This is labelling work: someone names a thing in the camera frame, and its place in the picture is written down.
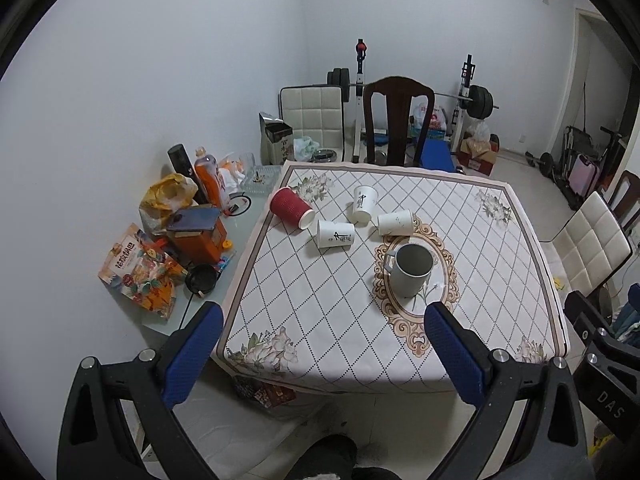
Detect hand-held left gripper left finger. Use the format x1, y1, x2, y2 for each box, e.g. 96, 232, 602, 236
56, 301, 225, 480

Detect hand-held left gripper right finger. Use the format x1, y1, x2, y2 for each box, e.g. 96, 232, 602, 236
423, 301, 597, 480

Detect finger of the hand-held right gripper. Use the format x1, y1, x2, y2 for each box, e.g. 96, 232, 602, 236
563, 290, 621, 346

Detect white speckled paper cup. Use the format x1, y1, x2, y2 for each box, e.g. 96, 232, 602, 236
377, 210, 415, 238

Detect white printed paper cup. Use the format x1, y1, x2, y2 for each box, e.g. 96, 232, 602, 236
315, 220, 356, 251
351, 185, 379, 225

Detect red ribbed paper cup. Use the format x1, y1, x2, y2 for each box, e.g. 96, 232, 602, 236
269, 186, 316, 231

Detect white cushioned chair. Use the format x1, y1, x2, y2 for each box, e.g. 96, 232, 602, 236
278, 84, 347, 164
539, 190, 634, 307

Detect red printed box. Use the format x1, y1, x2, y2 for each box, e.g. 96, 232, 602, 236
234, 377, 297, 409

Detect grey mug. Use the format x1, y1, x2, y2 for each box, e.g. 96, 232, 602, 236
383, 244, 434, 299

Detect colourful snack packet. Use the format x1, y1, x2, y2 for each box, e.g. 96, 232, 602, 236
97, 223, 179, 322

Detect orange box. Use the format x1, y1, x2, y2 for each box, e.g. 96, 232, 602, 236
169, 220, 229, 267

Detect dark wooden chair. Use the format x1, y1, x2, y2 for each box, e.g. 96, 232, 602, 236
611, 170, 640, 228
362, 75, 435, 169

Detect white diamond pattern tablecloth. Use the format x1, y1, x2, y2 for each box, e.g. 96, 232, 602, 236
208, 160, 569, 395

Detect dark blue phone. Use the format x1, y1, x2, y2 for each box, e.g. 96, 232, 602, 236
165, 205, 222, 234

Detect pink suitcase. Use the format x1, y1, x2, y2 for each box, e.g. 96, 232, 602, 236
569, 154, 601, 199

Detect black dumbbell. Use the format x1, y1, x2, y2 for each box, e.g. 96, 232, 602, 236
524, 151, 556, 177

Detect yellow plastic bag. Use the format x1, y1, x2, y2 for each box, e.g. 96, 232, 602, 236
138, 173, 199, 237

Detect black folding cart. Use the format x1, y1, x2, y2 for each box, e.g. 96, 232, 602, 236
561, 125, 624, 212

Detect orange drink bottle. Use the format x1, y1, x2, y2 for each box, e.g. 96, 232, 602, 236
193, 147, 233, 217

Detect glass ashtray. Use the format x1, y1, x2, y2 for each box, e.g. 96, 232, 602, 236
239, 165, 282, 197

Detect clear bag of oranges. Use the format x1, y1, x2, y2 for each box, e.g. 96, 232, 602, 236
217, 152, 252, 192

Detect black cylinder bottle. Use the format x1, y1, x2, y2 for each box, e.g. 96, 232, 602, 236
167, 144, 209, 207

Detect cardboard box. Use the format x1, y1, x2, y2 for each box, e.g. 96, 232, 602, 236
458, 135, 501, 177

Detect blue weight bench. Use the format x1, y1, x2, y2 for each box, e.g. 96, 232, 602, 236
421, 138, 457, 172

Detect clear plastic bag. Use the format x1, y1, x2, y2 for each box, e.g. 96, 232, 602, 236
469, 119, 494, 144

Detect white green plastic bag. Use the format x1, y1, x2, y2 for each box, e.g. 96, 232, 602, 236
292, 135, 322, 163

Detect barbell with black plates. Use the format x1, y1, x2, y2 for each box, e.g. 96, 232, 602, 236
430, 84, 501, 121

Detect red and white plastic bag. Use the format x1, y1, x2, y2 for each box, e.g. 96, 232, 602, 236
409, 101, 449, 134

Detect white squat rack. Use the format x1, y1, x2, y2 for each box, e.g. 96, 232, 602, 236
349, 38, 477, 165

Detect stacked black weight plates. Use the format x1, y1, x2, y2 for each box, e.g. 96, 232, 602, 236
327, 68, 352, 102

